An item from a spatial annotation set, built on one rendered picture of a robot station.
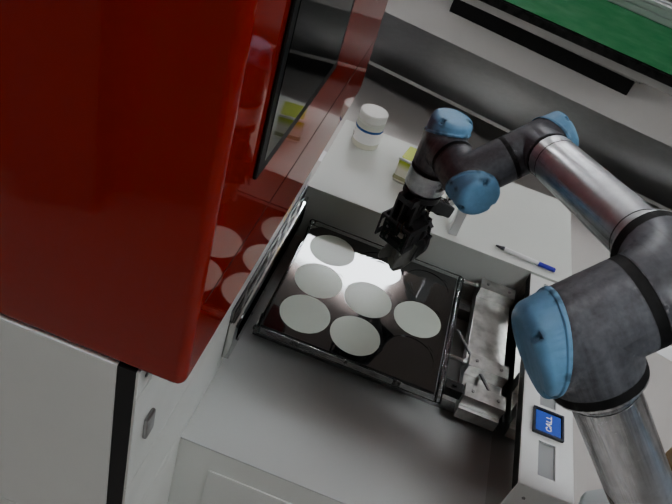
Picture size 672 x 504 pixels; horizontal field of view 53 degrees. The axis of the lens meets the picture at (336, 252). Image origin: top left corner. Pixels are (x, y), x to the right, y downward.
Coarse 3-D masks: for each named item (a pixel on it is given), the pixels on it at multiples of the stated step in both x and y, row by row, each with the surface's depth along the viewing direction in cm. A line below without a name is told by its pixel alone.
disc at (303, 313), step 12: (288, 300) 132; (300, 300) 132; (312, 300) 133; (288, 312) 129; (300, 312) 130; (312, 312) 131; (324, 312) 132; (288, 324) 127; (300, 324) 128; (312, 324) 128; (324, 324) 129
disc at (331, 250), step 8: (312, 240) 147; (320, 240) 148; (328, 240) 149; (336, 240) 149; (344, 240) 150; (312, 248) 145; (320, 248) 146; (328, 248) 147; (336, 248) 147; (344, 248) 148; (352, 248) 149; (320, 256) 144; (328, 256) 145; (336, 256) 145; (344, 256) 146; (352, 256) 147; (328, 264) 143; (336, 264) 143; (344, 264) 144
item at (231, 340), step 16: (304, 208) 152; (288, 224) 142; (288, 240) 150; (272, 256) 134; (272, 272) 141; (256, 288) 126; (256, 304) 134; (240, 320) 121; (240, 336) 129; (224, 352) 123
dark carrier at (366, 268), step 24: (360, 264) 146; (384, 264) 148; (408, 264) 150; (288, 288) 134; (384, 288) 142; (408, 288) 144; (432, 288) 146; (336, 312) 133; (288, 336) 125; (312, 336) 126; (384, 336) 131; (408, 336) 133; (360, 360) 125; (384, 360) 126; (408, 360) 128; (432, 360) 130; (432, 384) 125
